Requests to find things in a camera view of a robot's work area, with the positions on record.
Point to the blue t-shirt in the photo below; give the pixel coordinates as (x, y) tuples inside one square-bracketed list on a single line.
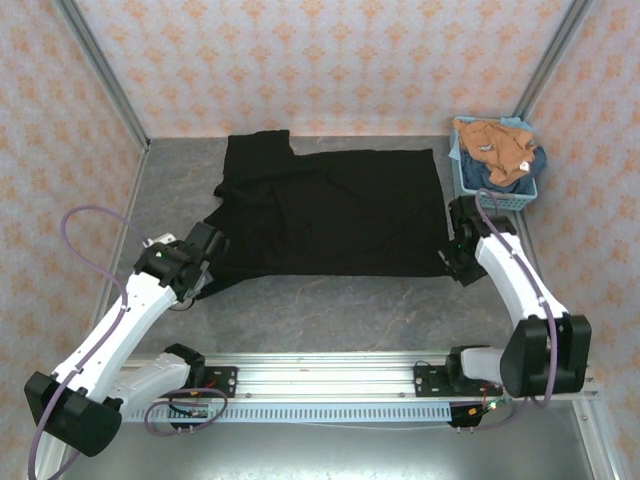
[(475, 172)]

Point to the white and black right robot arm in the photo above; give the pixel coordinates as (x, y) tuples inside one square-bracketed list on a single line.
[(520, 290)]

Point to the small circuit board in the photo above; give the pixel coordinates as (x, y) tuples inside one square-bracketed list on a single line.
[(487, 406), (202, 412)]

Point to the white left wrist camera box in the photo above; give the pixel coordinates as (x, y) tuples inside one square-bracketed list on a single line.
[(162, 238)]

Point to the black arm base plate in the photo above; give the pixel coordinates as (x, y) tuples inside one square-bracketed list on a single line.
[(226, 380), (429, 382)]

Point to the orange t-shirt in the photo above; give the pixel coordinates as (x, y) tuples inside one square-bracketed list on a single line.
[(500, 150)]

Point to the aluminium frame post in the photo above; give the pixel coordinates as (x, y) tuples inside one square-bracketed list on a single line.
[(100, 65), (555, 50)]

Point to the black t-shirt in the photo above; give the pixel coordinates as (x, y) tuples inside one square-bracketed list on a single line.
[(325, 215)]

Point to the light blue plastic basket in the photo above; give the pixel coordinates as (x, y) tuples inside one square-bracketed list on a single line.
[(495, 201)]

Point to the aluminium mounting rail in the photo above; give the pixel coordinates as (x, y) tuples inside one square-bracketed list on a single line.
[(325, 375)]

